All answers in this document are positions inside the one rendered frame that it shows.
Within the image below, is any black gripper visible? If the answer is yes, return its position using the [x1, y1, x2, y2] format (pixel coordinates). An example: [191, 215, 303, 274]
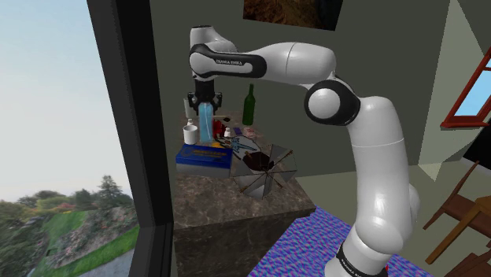
[186, 78, 223, 109]

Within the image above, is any blue transparent bottle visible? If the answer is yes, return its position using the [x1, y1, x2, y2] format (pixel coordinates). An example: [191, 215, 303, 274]
[198, 101, 215, 144]

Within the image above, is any red object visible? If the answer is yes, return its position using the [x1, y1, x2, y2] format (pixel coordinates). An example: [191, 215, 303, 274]
[212, 119, 227, 139]

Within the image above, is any white mug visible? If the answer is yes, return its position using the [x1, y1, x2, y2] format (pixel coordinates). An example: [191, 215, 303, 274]
[183, 124, 199, 146]

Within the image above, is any green glass bottle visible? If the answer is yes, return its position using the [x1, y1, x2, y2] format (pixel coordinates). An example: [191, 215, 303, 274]
[242, 83, 257, 127]

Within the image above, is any blue white toy plane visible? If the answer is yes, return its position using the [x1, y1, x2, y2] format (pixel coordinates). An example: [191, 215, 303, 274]
[219, 135, 263, 155]

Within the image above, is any blue box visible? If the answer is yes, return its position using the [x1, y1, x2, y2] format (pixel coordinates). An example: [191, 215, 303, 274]
[175, 143, 234, 179]

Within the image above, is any grey open umbrella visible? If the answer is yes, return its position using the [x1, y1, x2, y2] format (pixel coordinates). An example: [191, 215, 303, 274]
[231, 143, 298, 200]

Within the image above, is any large black framed window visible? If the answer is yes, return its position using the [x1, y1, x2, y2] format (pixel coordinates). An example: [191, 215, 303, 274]
[0, 0, 175, 277]

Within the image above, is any purple patterned robot stand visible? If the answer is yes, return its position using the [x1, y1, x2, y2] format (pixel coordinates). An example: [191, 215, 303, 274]
[247, 206, 435, 277]

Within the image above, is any red framed window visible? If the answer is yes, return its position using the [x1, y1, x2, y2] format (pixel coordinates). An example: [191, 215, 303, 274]
[439, 47, 491, 130]

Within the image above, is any wooden chair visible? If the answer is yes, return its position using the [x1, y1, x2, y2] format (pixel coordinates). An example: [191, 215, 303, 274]
[423, 160, 491, 232]

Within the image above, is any black television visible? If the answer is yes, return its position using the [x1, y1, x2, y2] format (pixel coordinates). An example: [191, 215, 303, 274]
[462, 117, 491, 171]

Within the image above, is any wooden table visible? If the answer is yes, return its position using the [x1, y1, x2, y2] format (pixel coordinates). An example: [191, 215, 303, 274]
[424, 194, 491, 266]

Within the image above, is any brown wall picture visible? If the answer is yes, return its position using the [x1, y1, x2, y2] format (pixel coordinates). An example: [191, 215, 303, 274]
[242, 0, 344, 32]

